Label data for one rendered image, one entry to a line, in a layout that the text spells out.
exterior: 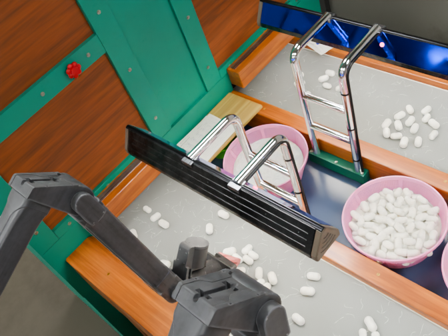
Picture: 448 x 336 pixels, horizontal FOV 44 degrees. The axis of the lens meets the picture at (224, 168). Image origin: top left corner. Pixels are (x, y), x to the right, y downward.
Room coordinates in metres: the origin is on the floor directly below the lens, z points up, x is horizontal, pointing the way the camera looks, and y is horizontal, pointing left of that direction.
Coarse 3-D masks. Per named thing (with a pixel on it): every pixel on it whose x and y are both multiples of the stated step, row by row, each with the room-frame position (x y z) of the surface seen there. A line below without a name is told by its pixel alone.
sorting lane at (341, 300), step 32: (160, 192) 1.22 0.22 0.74; (192, 192) 1.16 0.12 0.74; (128, 224) 1.15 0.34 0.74; (192, 224) 1.05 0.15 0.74; (224, 224) 1.00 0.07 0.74; (160, 256) 0.99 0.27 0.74; (288, 256) 0.81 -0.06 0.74; (288, 288) 0.72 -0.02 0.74; (320, 288) 0.69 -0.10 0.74; (352, 288) 0.65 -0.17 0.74; (288, 320) 0.64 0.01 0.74; (320, 320) 0.61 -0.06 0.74; (352, 320) 0.58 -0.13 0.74; (384, 320) 0.54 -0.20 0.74; (416, 320) 0.51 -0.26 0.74
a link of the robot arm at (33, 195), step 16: (16, 176) 0.76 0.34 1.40; (32, 176) 0.77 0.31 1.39; (48, 176) 0.77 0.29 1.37; (64, 176) 0.78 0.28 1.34; (16, 192) 0.73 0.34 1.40; (32, 192) 0.70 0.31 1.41; (48, 192) 0.71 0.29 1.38; (64, 192) 0.72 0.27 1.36; (16, 208) 0.70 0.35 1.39; (32, 208) 0.70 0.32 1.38; (48, 208) 0.71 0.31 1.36; (64, 208) 0.71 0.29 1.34; (0, 224) 0.70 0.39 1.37; (16, 224) 0.69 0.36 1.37; (32, 224) 0.69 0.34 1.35; (0, 240) 0.67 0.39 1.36; (16, 240) 0.68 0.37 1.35; (0, 256) 0.66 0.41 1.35; (16, 256) 0.66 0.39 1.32; (0, 272) 0.65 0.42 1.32; (0, 288) 0.64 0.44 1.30
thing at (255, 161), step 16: (224, 128) 0.97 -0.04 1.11; (240, 128) 0.99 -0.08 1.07; (208, 144) 0.94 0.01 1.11; (240, 144) 1.00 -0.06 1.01; (272, 144) 0.85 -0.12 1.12; (288, 144) 0.86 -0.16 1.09; (256, 160) 0.83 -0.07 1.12; (288, 160) 0.87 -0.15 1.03; (240, 176) 0.80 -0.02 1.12; (256, 176) 1.00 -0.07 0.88; (288, 176) 0.88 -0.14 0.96; (288, 192) 0.92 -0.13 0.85; (304, 192) 0.86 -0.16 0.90; (304, 208) 0.86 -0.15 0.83
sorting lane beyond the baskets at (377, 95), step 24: (288, 48) 1.62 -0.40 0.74; (264, 72) 1.55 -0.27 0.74; (288, 72) 1.50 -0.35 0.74; (312, 72) 1.45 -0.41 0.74; (336, 72) 1.40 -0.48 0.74; (360, 72) 1.35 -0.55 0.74; (384, 72) 1.30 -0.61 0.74; (264, 96) 1.43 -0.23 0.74; (288, 96) 1.38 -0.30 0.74; (336, 96) 1.29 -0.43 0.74; (360, 96) 1.24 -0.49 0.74; (384, 96) 1.20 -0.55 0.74; (408, 96) 1.16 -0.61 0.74; (432, 96) 1.12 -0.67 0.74; (336, 120) 1.19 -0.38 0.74; (360, 120) 1.15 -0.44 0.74; (384, 120) 1.11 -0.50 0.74; (384, 144) 1.02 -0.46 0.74; (408, 144) 0.99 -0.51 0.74; (432, 144) 0.95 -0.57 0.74
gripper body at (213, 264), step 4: (208, 252) 0.84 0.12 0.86; (208, 256) 0.83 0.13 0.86; (212, 256) 0.82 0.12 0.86; (208, 260) 0.81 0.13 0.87; (212, 260) 0.81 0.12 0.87; (216, 260) 0.81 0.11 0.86; (220, 260) 0.80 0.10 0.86; (208, 264) 0.79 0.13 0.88; (212, 264) 0.79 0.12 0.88; (216, 264) 0.79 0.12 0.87; (220, 264) 0.79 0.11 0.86; (224, 264) 0.79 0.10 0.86; (204, 268) 0.78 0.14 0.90; (208, 268) 0.78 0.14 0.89; (212, 268) 0.78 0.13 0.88; (216, 268) 0.78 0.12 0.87; (220, 268) 0.79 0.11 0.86; (224, 268) 0.78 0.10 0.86; (228, 268) 0.77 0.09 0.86; (232, 268) 0.77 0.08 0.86; (208, 272) 0.77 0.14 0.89; (212, 272) 0.77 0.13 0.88
